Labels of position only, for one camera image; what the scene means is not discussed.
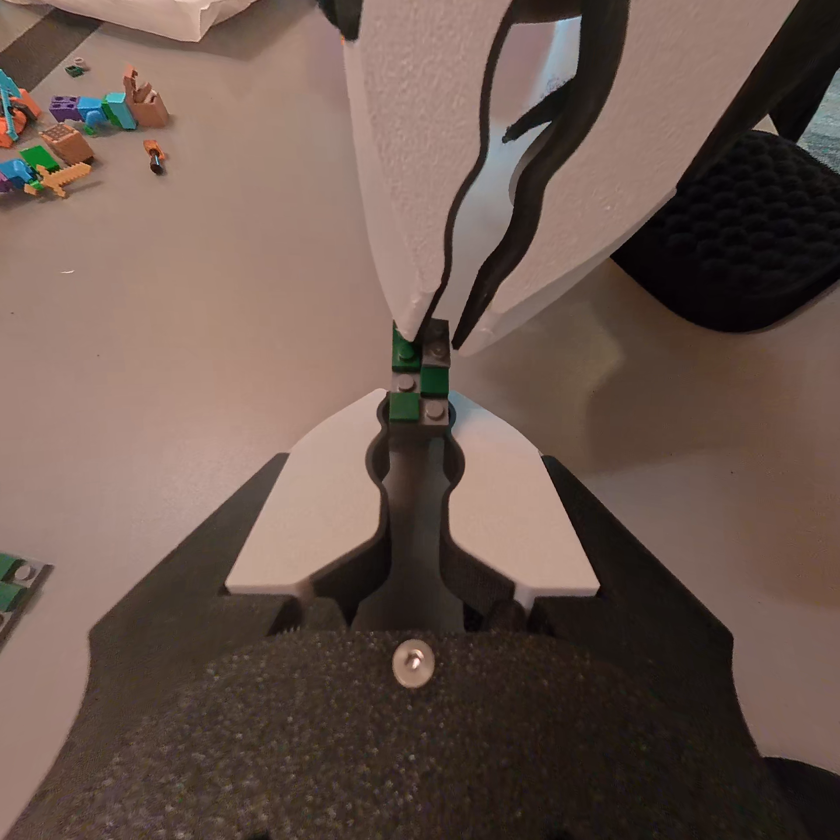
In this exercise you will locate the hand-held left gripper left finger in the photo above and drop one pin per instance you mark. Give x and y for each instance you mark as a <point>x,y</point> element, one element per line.
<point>309,519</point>

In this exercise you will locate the pile of colourful brick figures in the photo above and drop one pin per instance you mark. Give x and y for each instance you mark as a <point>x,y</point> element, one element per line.
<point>66,138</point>

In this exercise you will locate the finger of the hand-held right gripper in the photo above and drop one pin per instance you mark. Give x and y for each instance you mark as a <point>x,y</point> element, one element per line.
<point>407,131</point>
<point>656,118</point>

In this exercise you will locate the small grey green brick assembly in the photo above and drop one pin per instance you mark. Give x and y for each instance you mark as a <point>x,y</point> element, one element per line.
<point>423,374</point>

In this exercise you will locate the grey green brick tower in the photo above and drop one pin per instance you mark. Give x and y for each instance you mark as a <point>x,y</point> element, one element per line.
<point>16,597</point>

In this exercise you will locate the white crumpled bag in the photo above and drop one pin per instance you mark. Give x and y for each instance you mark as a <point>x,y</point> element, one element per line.
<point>158,16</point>

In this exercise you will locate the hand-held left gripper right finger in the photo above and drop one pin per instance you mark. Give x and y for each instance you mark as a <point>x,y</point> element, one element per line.
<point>525,519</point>

